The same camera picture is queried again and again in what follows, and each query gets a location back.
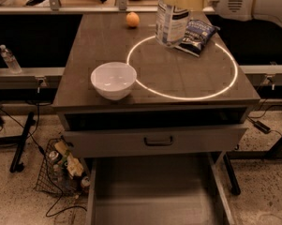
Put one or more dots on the clear plastic water bottle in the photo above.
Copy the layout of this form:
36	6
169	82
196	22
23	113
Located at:
171	23

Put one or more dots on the grey drawer cabinet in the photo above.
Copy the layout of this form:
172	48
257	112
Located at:
173	89

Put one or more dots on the small water bottle on ledge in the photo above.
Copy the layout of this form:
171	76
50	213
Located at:
10	60

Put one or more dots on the open middle drawer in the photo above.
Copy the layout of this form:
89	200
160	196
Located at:
157	190

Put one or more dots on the dark blue chip bag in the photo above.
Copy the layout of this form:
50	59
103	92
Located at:
196	37

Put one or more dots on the orange fruit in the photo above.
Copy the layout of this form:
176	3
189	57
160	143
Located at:
132	19

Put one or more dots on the white bowl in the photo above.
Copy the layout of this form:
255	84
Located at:
114	80

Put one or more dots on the black power adapter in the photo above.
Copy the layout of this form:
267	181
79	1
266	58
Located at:
261	127

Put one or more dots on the crumpled yellow wrapper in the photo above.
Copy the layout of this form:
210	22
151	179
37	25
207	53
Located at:
74	167

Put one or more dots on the soda can in basket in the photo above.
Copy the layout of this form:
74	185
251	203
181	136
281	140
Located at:
54	157

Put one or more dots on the black table leg stand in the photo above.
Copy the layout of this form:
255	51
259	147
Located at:
20	141

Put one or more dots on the top drawer with handle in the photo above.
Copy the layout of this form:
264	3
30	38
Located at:
153	141

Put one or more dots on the black wire basket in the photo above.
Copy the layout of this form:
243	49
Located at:
54	179

